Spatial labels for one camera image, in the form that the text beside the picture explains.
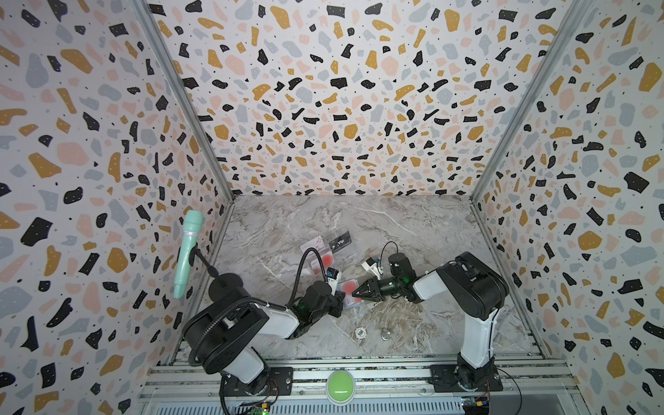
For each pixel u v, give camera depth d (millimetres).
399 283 803
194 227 687
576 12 717
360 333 833
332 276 796
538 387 743
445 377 743
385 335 811
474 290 525
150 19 702
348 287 908
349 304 877
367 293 835
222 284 897
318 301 690
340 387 727
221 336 443
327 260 953
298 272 675
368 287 849
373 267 895
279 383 731
